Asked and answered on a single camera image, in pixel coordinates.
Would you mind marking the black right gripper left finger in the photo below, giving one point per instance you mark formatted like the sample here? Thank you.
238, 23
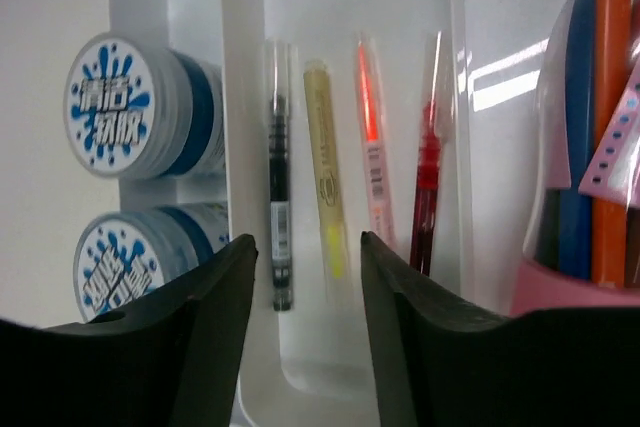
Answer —
169, 358

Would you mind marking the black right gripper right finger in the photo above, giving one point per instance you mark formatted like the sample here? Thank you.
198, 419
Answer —
439, 360

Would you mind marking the blue cleaning gel jar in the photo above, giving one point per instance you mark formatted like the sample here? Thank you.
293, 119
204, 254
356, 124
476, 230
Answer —
138, 111
122, 256

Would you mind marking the orange highlighter pen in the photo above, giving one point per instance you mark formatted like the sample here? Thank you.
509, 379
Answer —
377, 177

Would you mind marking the clear marker tube pink cap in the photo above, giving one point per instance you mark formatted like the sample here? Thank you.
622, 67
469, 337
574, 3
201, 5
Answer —
581, 247

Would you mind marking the red gel pen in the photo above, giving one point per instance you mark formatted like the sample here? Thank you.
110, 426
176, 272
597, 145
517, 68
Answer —
437, 118

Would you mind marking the black gel pen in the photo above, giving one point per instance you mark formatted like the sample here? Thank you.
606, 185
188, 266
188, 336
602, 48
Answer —
277, 83

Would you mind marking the cream highlighter pen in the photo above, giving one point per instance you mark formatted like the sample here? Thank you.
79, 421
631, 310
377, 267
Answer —
318, 100

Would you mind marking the white compartment organizer tray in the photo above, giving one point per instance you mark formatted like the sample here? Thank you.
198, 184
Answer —
311, 367

